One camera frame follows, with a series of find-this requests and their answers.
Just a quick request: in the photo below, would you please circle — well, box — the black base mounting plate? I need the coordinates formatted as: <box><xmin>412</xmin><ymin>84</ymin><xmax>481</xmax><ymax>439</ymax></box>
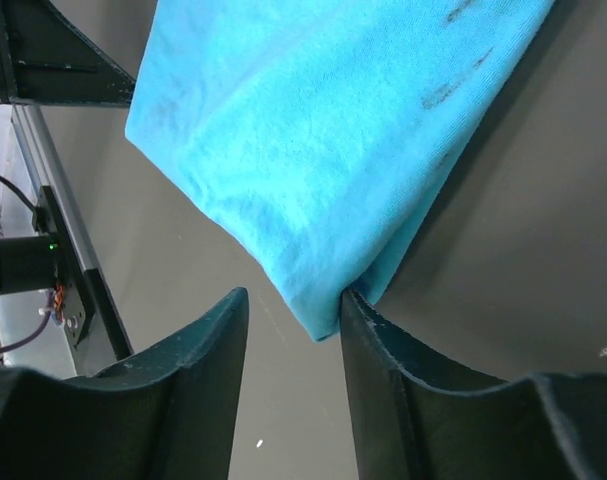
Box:
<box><xmin>33</xmin><ymin>185</ymin><xmax>133</xmax><ymax>376</ymax></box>

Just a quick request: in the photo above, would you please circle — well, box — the aluminium frame rail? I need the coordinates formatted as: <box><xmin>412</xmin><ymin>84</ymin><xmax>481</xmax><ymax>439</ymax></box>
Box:
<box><xmin>11</xmin><ymin>105</ymin><xmax>100</xmax><ymax>272</ymax></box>

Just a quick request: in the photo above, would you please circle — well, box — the cyan t shirt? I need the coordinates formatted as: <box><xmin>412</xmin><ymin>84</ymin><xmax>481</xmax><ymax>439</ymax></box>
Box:
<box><xmin>125</xmin><ymin>1</ymin><xmax>552</xmax><ymax>341</ymax></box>

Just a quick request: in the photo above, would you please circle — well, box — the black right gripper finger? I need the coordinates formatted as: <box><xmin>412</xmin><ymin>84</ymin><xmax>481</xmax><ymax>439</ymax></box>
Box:
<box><xmin>0</xmin><ymin>0</ymin><xmax>135</xmax><ymax>106</ymax></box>
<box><xmin>340</xmin><ymin>290</ymin><xmax>607</xmax><ymax>479</ymax></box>
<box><xmin>0</xmin><ymin>288</ymin><xmax>249</xmax><ymax>479</ymax></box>

